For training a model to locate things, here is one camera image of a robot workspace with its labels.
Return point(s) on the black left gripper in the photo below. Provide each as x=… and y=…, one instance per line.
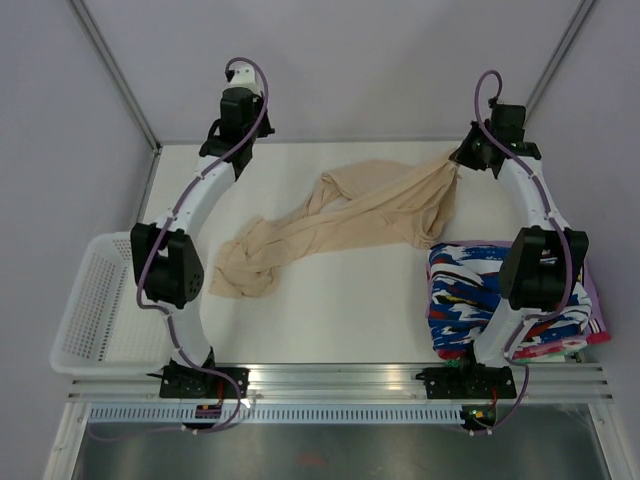
x=268, y=130

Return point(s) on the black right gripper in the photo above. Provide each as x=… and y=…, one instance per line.
x=464, y=156

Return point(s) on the beige trousers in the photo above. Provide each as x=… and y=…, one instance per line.
x=367, y=204

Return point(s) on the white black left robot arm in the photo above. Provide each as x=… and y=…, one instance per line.
x=168, y=272

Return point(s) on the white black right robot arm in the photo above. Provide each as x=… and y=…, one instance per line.
x=540, y=270

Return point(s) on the blue patterned folded trousers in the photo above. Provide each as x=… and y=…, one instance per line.
x=465, y=300

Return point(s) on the folded clothes stack underneath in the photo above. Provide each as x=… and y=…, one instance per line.
x=597, y=330

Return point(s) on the white perforated plastic basket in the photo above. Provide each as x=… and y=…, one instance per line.
x=103, y=332

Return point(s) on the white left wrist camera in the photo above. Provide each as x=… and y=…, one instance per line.
x=245, y=76

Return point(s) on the right aluminium frame post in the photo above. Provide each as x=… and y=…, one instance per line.
x=544, y=35

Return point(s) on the aluminium frame post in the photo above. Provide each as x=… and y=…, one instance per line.
x=544, y=35
x=101, y=48

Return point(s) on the left aluminium frame post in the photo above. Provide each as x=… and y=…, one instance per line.
x=101, y=48

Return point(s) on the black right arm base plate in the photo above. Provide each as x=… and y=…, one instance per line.
x=473, y=383

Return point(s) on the aluminium mounting rail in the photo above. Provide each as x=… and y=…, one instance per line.
x=549, y=383

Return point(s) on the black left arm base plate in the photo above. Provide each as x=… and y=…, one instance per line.
x=179, y=382

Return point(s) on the white slotted cable duct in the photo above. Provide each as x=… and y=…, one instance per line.
x=278, y=414

